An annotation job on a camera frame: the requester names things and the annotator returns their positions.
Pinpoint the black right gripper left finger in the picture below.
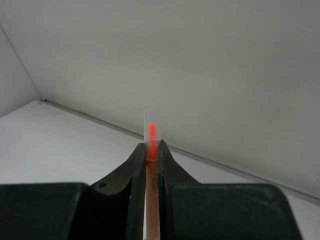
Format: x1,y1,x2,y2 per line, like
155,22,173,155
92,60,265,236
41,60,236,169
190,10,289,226
0,143,146,240

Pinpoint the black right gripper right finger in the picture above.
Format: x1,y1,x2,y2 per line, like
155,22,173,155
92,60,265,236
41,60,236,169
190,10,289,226
158,141,300,240

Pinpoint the orange wooden pencil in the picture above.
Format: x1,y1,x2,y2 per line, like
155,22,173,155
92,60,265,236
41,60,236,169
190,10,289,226
144,107,161,240

